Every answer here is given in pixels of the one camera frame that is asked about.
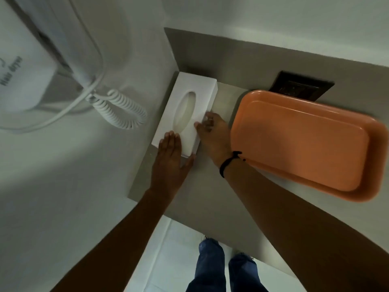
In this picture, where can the person's right leg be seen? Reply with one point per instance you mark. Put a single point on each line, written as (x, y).
(244, 273)

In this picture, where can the person's left forearm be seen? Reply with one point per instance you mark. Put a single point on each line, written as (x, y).
(121, 243)

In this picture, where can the person's left hand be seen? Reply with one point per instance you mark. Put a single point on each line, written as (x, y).
(167, 170)

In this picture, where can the person's right hand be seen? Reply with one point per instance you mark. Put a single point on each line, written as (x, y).
(215, 139)

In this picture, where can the person's leg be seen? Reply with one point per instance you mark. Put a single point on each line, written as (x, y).
(244, 273)
(209, 264)

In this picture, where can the person's right thumb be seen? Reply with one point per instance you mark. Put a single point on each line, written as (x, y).
(200, 128)

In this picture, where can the white tissue box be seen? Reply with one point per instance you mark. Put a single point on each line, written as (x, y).
(194, 88)

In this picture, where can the black wall socket panel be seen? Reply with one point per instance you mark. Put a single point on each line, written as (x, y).
(301, 85)

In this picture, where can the orange plastic tray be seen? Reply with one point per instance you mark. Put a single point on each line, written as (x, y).
(304, 142)

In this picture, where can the person's left leg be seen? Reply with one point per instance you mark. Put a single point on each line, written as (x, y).
(209, 264)

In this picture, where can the person's left thumb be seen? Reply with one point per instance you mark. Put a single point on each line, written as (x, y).
(188, 162)

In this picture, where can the white wall hair dryer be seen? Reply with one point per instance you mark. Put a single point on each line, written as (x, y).
(27, 66)

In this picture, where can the person's right forearm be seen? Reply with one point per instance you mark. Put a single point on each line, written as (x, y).
(304, 228)

